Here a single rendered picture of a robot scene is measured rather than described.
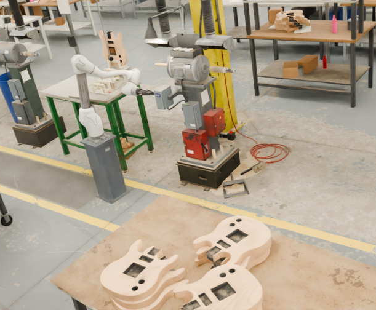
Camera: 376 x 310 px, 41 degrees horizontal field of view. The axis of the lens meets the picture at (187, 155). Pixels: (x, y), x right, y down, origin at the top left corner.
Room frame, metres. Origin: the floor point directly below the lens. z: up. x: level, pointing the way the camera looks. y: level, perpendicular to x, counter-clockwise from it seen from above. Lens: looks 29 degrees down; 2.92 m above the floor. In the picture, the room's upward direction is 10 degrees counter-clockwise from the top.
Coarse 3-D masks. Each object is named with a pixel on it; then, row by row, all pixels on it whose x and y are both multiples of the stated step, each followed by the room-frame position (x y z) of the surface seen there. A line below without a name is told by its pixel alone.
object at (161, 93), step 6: (156, 90) 4.73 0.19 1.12; (162, 90) 4.70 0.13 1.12; (168, 90) 4.76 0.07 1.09; (156, 96) 4.73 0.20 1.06; (162, 96) 4.69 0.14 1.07; (156, 102) 4.74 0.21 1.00; (162, 102) 4.69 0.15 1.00; (168, 102) 4.74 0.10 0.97; (180, 102) 4.76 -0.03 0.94; (162, 108) 4.70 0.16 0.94; (168, 108) 4.79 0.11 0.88
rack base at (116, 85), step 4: (100, 80) 5.64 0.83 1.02; (104, 80) 5.62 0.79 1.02; (108, 80) 5.59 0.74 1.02; (120, 80) 5.54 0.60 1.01; (104, 84) 5.58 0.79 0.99; (112, 84) 5.49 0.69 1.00; (116, 84) 5.49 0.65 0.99; (120, 84) 5.53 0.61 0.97; (124, 84) 5.58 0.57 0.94; (112, 88) 5.50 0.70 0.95; (116, 88) 5.48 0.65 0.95
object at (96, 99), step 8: (88, 88) 5.71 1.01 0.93; (120, 88) 5.51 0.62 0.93; (72, 96) 5.54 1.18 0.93; (96, 96) 5.40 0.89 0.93; (104, 96) 5.35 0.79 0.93; (112, 96) 5.31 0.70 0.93; (120, 96) 5.36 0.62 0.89; (96, 104) 5.32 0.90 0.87; (104, 104) 5.24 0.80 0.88; (112, 104) 5.25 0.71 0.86; (128, 136) 5.81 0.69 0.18; (136, 136) 5.71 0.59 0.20; (144, 136) 5.65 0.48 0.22; (144, 144) 5.51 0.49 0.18; (128, 152) 5.30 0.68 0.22
